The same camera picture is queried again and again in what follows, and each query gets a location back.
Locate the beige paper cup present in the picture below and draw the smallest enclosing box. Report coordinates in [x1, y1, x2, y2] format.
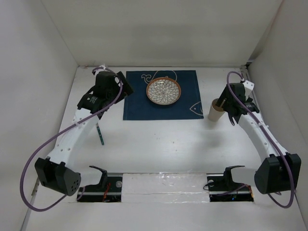
[207, 99, 225, 122]

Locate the dark blue printed cloth napkin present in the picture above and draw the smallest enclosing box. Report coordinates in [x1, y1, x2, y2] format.
[123, 70, 204, 120]

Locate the floral plate with orange rim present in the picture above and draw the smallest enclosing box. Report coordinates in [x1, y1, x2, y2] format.
[146, 77, 181, 105]

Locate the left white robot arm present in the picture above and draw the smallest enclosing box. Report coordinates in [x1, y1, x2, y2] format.
[35, 70, 133, 196]

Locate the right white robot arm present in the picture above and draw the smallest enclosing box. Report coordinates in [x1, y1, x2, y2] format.
[215, 81, 301, 194]

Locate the black knife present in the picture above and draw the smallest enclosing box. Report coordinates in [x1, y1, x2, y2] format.
[228, 113, 235, 126]

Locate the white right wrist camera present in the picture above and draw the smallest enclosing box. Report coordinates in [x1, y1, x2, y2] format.
[242, 80, 255, 95]

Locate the aluminium rail at right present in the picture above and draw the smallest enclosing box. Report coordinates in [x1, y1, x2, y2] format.
[239, 65, 263, 126]

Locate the fork with green handle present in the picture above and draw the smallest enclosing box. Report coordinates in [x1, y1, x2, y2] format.
[96, 123, 104, 145]

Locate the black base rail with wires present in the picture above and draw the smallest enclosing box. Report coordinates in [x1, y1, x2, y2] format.
[77, 173, 254, 204]

